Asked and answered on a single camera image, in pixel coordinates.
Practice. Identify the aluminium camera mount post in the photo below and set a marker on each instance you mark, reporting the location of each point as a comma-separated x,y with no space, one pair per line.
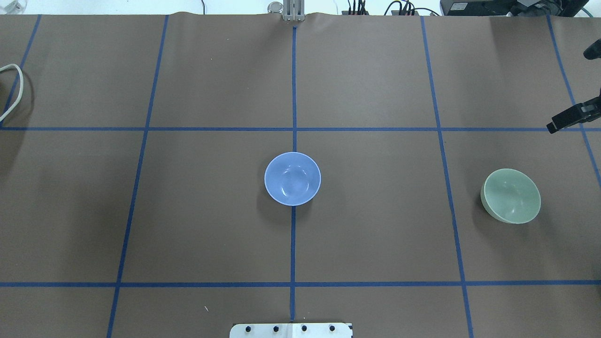
293,10

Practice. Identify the green bowl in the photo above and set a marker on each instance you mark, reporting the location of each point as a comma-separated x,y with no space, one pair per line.
510,196

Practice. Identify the blue bowl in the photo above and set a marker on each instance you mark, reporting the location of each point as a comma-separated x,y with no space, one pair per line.
292,178

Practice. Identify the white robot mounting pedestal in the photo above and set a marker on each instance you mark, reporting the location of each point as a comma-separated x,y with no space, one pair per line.
292,330

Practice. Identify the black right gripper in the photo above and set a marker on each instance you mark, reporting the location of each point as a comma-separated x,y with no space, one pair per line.
569,116

